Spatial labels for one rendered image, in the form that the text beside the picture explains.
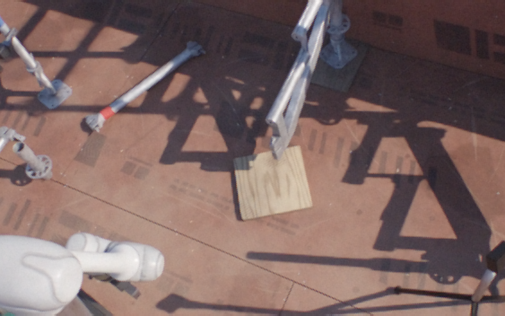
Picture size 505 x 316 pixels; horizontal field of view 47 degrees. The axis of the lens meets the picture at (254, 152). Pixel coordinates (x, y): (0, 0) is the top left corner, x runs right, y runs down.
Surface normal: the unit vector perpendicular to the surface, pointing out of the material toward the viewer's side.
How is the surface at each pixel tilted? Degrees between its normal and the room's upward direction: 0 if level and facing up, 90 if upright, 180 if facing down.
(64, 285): 87
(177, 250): 0
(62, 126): 0
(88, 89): 0
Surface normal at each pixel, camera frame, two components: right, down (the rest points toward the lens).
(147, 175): -0.16, -0.50
